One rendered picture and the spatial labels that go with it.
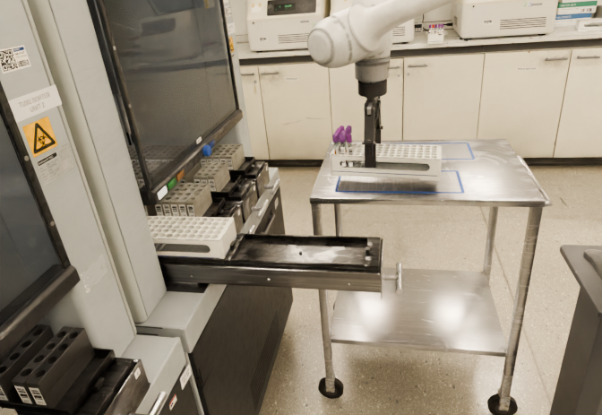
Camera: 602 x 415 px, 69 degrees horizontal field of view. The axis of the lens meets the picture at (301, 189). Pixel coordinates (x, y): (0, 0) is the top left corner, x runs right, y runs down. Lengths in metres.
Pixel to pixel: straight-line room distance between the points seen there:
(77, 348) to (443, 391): 1.31
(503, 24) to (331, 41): 2.34
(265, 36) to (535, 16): 1.73
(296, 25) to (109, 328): 2.59
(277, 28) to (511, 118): 1.72
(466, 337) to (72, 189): 1.24
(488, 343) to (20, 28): 1.44
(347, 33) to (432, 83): 2.26
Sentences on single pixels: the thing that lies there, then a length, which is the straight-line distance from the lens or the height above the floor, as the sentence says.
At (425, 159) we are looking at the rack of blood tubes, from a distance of 1.19.
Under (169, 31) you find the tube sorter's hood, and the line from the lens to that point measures 1.10.
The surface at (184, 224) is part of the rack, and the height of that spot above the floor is 0.86.
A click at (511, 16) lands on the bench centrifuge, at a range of 3.21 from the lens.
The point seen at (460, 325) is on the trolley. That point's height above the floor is 0.28.
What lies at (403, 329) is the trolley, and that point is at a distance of 1.58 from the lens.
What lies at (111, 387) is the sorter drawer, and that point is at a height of 0.82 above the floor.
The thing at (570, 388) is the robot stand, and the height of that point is 0.35.
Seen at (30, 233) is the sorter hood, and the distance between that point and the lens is 0.73.
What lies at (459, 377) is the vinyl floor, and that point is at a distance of 1.85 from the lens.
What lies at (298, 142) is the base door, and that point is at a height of 0.23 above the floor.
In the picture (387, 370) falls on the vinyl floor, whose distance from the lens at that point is 1.83.
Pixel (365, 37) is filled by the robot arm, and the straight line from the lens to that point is 0.97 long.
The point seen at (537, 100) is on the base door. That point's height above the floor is 0.49.
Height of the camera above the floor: 1.37
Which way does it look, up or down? 26 degrees down
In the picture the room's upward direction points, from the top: 6 degrees counter-clockwise
